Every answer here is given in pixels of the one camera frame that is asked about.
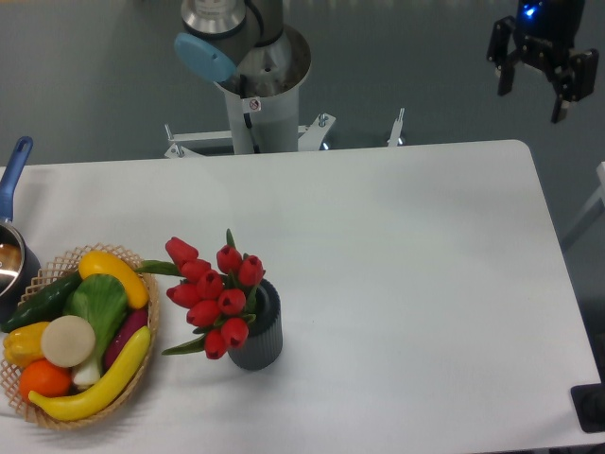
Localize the yellow bell pepper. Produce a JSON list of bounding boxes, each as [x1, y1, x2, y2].
[[3, 322, 50, 368]]

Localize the yellow squash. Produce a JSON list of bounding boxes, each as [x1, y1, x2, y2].
[[78, 250, 148, 309]]

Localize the black device at table edge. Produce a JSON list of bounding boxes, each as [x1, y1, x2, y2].
[[570, 383, 605, 433]]

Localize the dark grey ribbed vase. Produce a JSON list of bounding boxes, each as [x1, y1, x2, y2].
[[228, 279, 284, 371]]

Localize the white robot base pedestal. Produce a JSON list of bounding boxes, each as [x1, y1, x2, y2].
[[216, 84, 300, 155]]

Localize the beige round disc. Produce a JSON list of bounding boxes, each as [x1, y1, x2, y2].
[[41, 315, 95, 368]]

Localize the white furniture leg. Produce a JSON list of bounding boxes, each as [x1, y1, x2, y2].
[[560, 162, 604, 253]]

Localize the red tulip bouquet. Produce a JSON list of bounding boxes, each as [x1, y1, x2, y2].
[[137, 230, 266, 359]]

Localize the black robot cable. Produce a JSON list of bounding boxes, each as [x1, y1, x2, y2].
[[237, 73, 261, 155]]

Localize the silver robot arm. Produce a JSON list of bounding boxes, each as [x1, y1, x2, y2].
[[174, 1, 599, 123]]

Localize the white metal mounting frame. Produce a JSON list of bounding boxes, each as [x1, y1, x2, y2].
[[164, 107, 406, 159]]

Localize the yellow banana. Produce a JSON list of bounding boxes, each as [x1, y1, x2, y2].
[[28, 326, 151, 422]]

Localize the green bok choy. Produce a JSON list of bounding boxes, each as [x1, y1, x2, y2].
[[63, 274, 128, 391]]

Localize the green cucumber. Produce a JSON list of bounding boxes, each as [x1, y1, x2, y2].
[[1, 272, 82, 333]]

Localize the purple sweet potato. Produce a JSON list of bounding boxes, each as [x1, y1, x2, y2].
[[103, 308, 148, 371]]

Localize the woven wicker basket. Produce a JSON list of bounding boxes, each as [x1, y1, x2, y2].
[[1, 243, 160, 430]]

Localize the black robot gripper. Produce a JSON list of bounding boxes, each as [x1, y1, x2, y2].
[[486, 1, 599, 123]]

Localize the blue handled saucepan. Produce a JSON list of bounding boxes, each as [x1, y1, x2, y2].
[[1, 136, 40, 323]]

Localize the orange fruit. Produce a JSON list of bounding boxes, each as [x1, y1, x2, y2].
[[19, 359, 72, 401]]

